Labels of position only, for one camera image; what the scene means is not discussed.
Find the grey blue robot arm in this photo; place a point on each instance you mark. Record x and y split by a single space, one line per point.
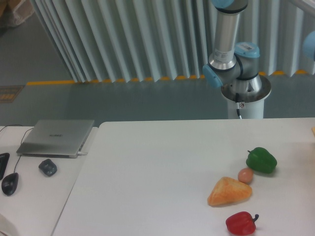
226 44

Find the green toy bell pepper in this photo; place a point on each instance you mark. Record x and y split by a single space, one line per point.
261 160

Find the red toy bell pepper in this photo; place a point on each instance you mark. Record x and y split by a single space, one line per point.
241 223

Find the white folding partition screen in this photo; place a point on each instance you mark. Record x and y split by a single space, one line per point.
141 39

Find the orange toy bread wedge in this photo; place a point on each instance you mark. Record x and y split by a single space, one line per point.
228 191

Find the pink toy egg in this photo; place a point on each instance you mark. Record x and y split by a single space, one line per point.
245 175

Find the silver closed laptop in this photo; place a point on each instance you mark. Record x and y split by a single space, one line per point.
56 138

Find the dark grey small mouse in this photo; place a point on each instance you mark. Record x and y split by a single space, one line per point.
48 167

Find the black keyboard edge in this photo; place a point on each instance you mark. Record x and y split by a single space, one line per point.
4 158

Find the white object at corner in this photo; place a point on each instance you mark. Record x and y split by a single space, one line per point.
7 228

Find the black wired computer mouse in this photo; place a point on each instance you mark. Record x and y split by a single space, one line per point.
9 184

